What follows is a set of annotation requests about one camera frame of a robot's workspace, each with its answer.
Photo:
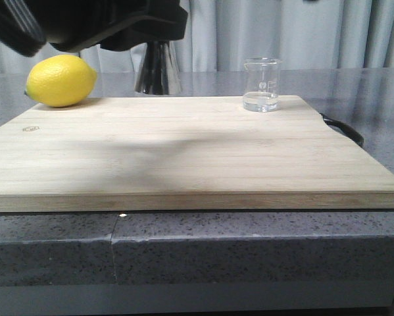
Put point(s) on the steel double jigger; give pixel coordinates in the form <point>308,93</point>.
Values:
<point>158,73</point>

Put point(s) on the small glass beaker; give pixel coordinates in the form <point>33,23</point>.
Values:
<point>262,81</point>

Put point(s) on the wooden cutting board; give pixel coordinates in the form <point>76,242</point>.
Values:
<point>172,153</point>

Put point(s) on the grey curtain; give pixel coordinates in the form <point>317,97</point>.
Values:
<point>220,35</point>

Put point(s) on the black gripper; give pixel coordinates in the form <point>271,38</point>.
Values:
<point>114,25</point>

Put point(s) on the yellow lemon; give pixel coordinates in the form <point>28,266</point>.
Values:
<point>60,81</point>

